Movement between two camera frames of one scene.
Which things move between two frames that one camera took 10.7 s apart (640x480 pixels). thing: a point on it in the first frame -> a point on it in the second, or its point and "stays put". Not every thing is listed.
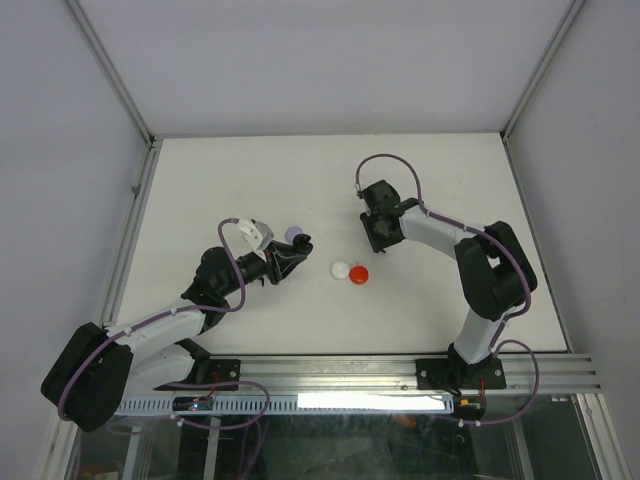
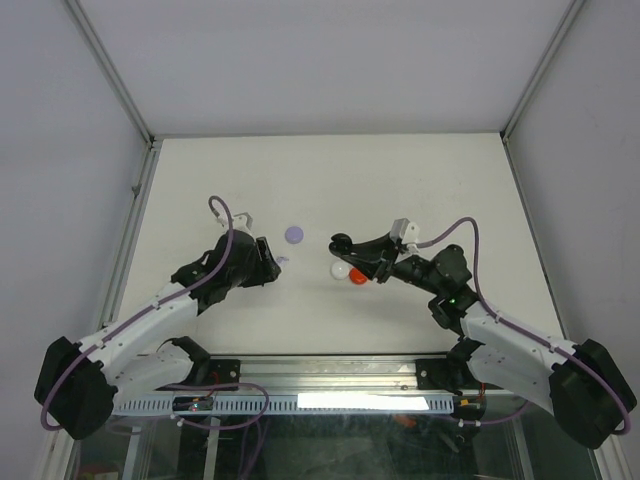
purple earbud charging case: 291,232 stays put
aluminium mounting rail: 553,373 stays put
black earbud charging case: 302,244 -> 341,244
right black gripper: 376,242 -> 366,256
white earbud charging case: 339,270 stays put
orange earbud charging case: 358,275 stays put
